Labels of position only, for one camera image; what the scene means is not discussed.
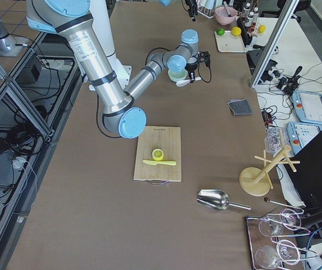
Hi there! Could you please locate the yellow plastic knife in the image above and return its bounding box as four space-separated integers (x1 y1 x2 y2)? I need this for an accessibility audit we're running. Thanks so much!
142 160 176 166

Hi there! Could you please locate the wooden mug tree stand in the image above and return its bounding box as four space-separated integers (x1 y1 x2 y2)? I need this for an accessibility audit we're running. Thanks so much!
239 129 301 197

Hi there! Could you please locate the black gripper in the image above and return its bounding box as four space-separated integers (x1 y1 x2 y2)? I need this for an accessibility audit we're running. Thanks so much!
185 0 197 21
185 62 198 83

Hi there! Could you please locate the yellow lemon half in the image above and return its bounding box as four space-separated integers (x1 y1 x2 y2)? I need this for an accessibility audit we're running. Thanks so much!
152 148 164 161

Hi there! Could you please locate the teach pendant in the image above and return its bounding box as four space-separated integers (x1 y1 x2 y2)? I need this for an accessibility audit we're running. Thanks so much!
292 90 322 125
286 121 322 154

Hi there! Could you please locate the grey folded cloth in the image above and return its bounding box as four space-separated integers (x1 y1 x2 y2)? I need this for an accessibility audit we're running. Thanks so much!
227 98 253 116

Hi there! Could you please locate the mint green bowl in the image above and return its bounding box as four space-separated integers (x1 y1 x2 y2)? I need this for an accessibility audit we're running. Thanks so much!
167 69 188 83

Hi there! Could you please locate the yellow lemon on tray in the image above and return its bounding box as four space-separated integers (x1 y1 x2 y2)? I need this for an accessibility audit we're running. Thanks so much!
231 26 242 37

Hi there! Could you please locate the black monitor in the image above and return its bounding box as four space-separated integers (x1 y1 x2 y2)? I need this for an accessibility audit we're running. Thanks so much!
289 131 322 208

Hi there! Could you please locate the white ceramic spoon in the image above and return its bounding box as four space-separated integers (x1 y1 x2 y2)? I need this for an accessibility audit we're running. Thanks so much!
176 76 201 87

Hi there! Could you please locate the bamboo cutting board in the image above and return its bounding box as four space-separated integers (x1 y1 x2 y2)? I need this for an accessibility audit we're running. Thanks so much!
134 126 182 182

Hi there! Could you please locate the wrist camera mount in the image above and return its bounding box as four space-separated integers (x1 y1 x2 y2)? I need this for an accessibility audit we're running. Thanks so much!
198 51 211 68

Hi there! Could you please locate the metal scoop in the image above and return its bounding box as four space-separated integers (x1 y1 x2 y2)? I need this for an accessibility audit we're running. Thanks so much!
196 189 251 210

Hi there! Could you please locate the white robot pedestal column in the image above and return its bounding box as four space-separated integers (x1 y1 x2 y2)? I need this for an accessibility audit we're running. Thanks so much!
89 0 131 89

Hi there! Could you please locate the aluminium frame post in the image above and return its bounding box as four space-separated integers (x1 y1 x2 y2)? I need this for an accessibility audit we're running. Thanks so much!
249 0 299 88

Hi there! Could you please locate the lower teach pendant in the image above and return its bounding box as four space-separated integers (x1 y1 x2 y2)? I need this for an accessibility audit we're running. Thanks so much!
286 121 322 154

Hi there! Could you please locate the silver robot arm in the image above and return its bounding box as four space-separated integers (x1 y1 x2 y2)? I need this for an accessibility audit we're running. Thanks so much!
158 0 198 22
26 1 199 139

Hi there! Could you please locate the upper teach pendant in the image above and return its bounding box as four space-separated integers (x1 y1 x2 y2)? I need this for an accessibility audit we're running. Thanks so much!
292 90 322 125

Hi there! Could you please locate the pink bowl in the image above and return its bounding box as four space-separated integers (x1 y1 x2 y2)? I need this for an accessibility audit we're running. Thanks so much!
215 6 238 25

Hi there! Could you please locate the wine glass rack tray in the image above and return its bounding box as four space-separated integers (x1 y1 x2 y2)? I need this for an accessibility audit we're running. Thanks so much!
245 208 318 269

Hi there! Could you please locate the green lime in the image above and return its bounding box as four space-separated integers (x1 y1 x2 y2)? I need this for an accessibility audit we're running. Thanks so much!
216 28 225 35

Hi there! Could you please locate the cream plastic tray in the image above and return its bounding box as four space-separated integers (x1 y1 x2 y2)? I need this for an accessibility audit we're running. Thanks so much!
214 30 245 53

